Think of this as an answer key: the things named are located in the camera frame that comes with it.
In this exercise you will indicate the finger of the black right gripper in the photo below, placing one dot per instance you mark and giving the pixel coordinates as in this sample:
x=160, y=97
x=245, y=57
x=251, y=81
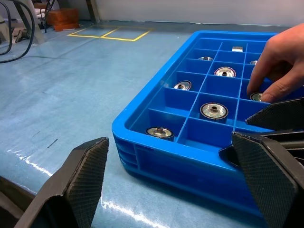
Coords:
x=280, y=115

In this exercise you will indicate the person's bare hand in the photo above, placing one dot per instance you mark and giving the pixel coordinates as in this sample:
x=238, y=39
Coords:
x=285, y=59

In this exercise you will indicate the grey metal stand leg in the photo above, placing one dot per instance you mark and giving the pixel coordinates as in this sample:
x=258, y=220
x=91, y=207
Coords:
x=92, y=10
x=26, y=22

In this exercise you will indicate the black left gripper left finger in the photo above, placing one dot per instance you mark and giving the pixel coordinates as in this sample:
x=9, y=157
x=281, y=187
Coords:
x=78, y=185

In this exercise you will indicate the orange wooden box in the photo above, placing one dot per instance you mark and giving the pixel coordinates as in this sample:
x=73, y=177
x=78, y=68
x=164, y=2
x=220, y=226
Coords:
x=64, y=19

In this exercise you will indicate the blue compartment tray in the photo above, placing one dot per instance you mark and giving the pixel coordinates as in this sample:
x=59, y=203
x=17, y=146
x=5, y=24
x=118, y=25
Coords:
x=166, y=156

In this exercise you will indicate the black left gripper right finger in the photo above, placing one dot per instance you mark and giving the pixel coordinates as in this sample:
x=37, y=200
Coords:
x=268, y=171

